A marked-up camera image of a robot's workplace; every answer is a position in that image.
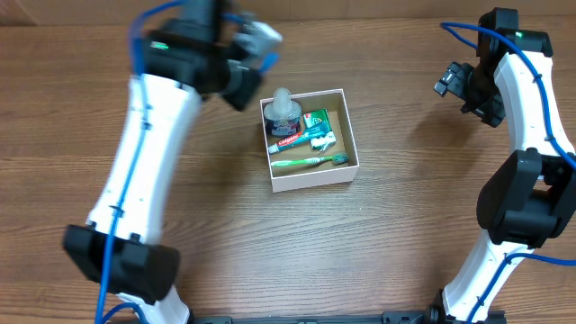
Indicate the white cardboard box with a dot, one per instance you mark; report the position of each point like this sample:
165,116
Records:
297,177

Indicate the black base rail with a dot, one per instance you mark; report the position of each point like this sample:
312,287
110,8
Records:
306,320

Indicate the green soap bar package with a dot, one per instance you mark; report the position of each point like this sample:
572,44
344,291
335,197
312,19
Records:
325,142

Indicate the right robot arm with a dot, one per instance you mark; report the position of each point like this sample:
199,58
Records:
531,197

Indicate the teal toothpaste tube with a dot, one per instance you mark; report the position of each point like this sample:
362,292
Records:
299,138

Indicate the dark blue soap pump bottle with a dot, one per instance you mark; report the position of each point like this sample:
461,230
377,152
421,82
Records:
282,115

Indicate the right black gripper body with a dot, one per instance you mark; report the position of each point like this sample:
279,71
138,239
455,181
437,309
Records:
453,80

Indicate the blue disposable razor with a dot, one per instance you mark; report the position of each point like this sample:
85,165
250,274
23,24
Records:
268,62

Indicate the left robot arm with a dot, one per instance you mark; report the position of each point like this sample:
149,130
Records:
181,54

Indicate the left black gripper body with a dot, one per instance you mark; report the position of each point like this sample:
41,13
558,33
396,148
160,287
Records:
243,90

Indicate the green toothbrush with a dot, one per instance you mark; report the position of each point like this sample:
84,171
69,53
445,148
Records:
338,159

